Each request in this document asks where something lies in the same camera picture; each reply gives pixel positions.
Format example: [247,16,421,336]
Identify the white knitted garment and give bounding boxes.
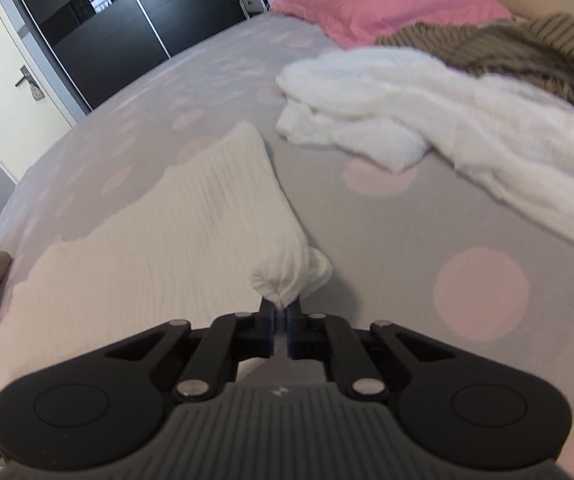
[0,122,334,461]

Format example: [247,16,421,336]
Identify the white door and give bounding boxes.
[0,0,79,185]

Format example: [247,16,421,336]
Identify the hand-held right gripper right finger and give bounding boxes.
[286,296,460,403]

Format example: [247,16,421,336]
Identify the black sliding wardrobe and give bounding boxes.
[1,0,274,112]

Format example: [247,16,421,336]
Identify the bed with polka dot sheet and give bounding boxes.
[0,7,574,480]

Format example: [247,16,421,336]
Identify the large white textured garment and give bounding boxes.
[274,49,574,267]

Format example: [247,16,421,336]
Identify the pink pillow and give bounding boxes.
[271,0,514,51]

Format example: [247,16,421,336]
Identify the brown striped garment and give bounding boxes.
[374,12,574,122]

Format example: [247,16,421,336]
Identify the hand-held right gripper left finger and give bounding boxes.
[104,297,274,403]

